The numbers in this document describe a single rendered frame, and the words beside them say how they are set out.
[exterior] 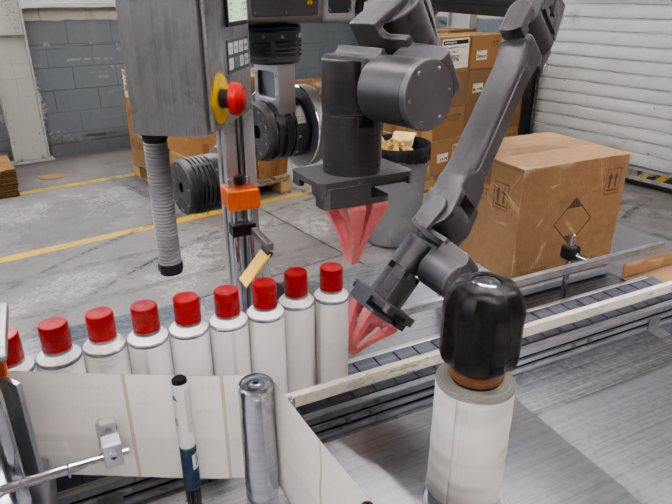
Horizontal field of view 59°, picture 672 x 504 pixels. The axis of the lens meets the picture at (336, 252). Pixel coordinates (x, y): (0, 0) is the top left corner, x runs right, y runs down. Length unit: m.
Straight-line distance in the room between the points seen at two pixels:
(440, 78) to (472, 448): 0.38
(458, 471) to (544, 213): 0.74
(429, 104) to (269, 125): 0.93
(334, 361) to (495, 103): 0.48
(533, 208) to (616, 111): 4.19
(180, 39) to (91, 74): 5.60
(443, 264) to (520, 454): 0.27
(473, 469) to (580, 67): 5.05
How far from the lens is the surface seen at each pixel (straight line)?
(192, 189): 1.84
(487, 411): 0.64
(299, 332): 0.84
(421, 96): 0.49
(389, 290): 0.89
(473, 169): 0.93
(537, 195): 1.28
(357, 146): 0.55
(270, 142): 1.41
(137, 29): 0.72
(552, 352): 1.13
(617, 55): 5.41
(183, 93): 0.71
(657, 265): 1.61
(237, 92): 0.71
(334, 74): 0.54
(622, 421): 1.05
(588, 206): 1.40
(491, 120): 0.98
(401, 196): 3.52
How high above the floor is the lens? 1.44
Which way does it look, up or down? 24 degrees down
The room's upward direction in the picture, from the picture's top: straight up
